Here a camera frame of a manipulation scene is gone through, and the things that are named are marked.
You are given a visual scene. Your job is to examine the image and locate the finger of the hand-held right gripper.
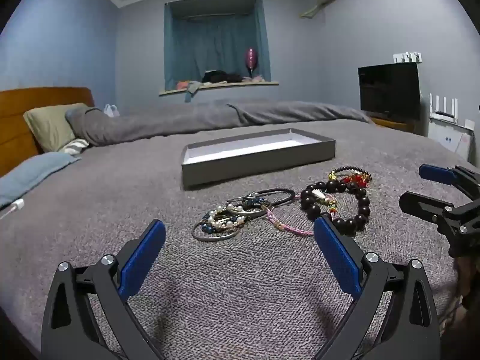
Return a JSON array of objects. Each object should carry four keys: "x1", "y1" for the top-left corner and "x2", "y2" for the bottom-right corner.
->
[
  {"x1": 418, "y1": 163, "x2": 480, "y2": 196},
  {"x1": 398, "y1": 191, "x2": 460, "y2": 229}
]

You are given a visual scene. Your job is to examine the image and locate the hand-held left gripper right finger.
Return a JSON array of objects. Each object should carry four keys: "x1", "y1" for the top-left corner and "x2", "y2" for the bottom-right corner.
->
[{"x1": 313, "y1": 215, "x2": 441, "y2": 360}]

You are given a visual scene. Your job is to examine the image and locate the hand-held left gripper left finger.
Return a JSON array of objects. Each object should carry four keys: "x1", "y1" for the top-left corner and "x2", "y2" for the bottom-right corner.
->
[{"x1": 41, "y1": 218, "x2": 167, "y2": 360}]

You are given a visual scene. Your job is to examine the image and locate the pink cord bracelet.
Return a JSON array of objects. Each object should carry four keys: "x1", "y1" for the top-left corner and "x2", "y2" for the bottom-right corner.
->
[{"x1": 265, "y1": 195, "x2": 334, "y2": 237}]

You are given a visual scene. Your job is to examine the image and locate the dark wooden bead bracelet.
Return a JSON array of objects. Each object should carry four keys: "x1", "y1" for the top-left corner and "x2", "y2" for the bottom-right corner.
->
[{"x1": 300, "y1": 180, "x2": 372, "y2": 238}]

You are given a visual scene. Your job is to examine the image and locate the red gold bead bracelet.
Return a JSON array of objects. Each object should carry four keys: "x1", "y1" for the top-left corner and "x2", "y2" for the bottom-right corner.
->
[{"x1": 328, "y1": 166, "x2": 373, "y2": 190}]

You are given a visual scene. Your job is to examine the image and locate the silver bangle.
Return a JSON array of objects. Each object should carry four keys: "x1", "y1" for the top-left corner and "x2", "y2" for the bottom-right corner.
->
[
  {"x1": 226, "y1": 197, "x2": 271, "y2": 217},
  {"x1": 191, "y1": 219, "x2": 241, "y2": 241}
]

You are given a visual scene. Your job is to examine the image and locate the black hair tie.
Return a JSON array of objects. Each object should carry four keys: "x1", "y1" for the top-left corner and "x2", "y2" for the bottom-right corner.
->
[{"x1": 245, "y1": 188, "x2": 297, "y2": 208}]

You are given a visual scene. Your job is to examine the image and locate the round pearl hair clip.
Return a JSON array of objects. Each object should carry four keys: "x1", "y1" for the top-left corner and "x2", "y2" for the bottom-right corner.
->
[{"x1": 204, "y1": 204, "x2": 246, "y2": 231}]

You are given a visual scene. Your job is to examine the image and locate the blue bead hair clip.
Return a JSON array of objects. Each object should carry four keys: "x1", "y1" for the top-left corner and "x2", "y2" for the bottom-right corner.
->
[{"x1": 229, "y1": 194, "x2": 271, "y2": 211}]

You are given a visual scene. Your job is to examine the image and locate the grey cardboard tray box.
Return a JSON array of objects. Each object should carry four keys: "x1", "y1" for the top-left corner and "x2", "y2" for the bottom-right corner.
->
[{"x1": 181, "y1": 128, "x2": 336, "y2": 191}]

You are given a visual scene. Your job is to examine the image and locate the white cabinet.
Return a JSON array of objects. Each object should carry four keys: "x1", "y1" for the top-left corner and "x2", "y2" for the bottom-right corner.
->
[{"x1": 427, "y1": 116, "x2": 476, "y2": 160}]

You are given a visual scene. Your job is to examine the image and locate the white router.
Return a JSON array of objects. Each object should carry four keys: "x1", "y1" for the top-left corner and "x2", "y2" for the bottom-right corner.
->
[{"x1": 428, "y1": 94, "x2": 460, "y2": 121}]

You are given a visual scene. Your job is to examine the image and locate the wooden television stand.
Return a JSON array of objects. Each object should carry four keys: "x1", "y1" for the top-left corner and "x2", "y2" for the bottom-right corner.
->
[{"x1": 369, "y1": 116, "x2": 417, "y2": 134}]

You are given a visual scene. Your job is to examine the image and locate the grey bedspread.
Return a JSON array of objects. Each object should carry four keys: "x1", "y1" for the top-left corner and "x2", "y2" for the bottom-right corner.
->
[{"x1": 0, "y1": 118, "x2": 480, "y2": 360}]

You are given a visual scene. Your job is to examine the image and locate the black television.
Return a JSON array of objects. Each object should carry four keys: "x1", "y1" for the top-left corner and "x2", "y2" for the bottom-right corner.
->
[{"x1": 357, "y1": 62, "x2": 421, "y2": 122}]

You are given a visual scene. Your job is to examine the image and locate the striped pillow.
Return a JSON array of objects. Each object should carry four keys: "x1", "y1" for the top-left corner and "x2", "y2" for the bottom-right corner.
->
[{"x1": 58, "y1": 138, "x2": 90, "y2": 157}]

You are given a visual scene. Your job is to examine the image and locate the white charger plug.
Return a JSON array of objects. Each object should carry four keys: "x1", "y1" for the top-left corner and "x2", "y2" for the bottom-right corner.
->
[{"x1": 0, "y1": 199, "x2": 25, "y2": 220}]

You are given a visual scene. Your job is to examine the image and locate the light blue blanket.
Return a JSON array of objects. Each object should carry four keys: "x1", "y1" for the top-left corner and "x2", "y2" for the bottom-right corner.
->
[{"x1": 0, "y1": 152, "x2": 81, "y2": 211}]

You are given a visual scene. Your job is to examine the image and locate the grey duvet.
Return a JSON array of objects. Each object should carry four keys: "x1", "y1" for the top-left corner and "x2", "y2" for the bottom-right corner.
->
[{"x1": 65, "y1": 99, "x2": 376, "y2": 147}]

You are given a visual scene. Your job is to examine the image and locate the green pillow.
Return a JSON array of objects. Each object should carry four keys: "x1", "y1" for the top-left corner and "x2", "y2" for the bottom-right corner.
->
[{"x1": 23, "y1": 103, "x2": 89, "y2": 152}]

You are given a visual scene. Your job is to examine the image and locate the grey hanging cloth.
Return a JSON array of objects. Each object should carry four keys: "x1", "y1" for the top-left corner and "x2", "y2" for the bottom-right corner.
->
[{"x1": 184, "y1": 81, "x2": 201, "y2": 103}]

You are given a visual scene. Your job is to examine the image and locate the wooden headboard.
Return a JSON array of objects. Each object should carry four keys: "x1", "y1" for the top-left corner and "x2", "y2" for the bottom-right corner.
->
[{"x1": 0, "y1": 87, "x2": 94, "y2": 177}]

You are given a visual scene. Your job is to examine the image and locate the wooden windowsill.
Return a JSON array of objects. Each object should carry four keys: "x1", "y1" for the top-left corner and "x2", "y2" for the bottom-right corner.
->
[{"x1": 158, "y1": 81, "x2": 280, "y2": 96}]

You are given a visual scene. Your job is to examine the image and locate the black clothing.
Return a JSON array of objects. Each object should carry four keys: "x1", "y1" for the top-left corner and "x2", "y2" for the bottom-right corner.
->
[{"x1": 202, "y1": 70, "x2": 244, "y2": 84}]

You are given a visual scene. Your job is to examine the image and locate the pink balloon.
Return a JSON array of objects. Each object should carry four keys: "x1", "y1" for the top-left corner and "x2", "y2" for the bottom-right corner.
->
[{"x1": 245, "y1": 47, "x2": 259, "y2": 77}]

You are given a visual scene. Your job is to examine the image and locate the teal curtain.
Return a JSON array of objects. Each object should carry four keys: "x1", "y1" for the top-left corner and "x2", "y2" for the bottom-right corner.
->
[{"x1": 164, "y1": 0, "x2": 271, "y2": 91}]

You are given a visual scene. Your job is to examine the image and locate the white wall hooks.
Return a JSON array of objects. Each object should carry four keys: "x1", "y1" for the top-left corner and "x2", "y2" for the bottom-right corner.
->
[{"x1": 393, "y1": 51, "x2": 423, "y2": 64}]

